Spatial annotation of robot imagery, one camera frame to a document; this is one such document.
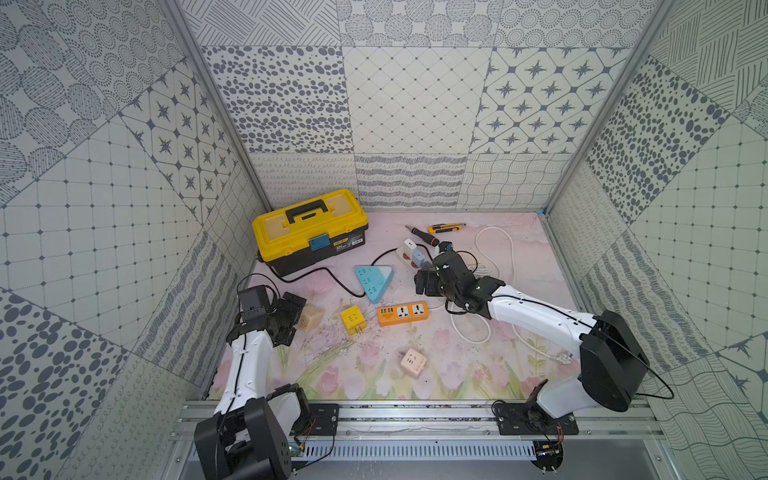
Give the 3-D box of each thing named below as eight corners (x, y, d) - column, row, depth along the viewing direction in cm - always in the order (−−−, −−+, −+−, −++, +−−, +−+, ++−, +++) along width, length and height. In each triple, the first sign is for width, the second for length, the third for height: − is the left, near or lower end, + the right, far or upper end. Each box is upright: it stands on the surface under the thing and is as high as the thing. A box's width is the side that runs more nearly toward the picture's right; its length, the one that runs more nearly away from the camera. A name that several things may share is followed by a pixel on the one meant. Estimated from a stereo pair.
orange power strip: (378, 326, 92) (378, 322, 89) (377, 313, 95) (376, 308, 92) (429, 319, 94) (430, 314, 91) (425, 306, 97) (426, 301, 94)
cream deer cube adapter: (394, 364, 85) (394, 358, 80) (404, 350, 87) (404, 343, 83) (416, 380, 82) (417, 374, 78) (425, 364, 85) (426, 358, 80)
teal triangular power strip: (352, 302, 97) (351, 296, 94) (355, 271, 104) (354, 265, 101) (394, 302, 97) (394, 296, 94) (394, 271, 104) (394, 265, 101)
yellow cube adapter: (350, 339, 90) (348, 331, 85) (341, 320, 93) (339, 312, 89) (368, 329, 91) (367, 322, 87) (358, 311, 95) (357, 303, 91)
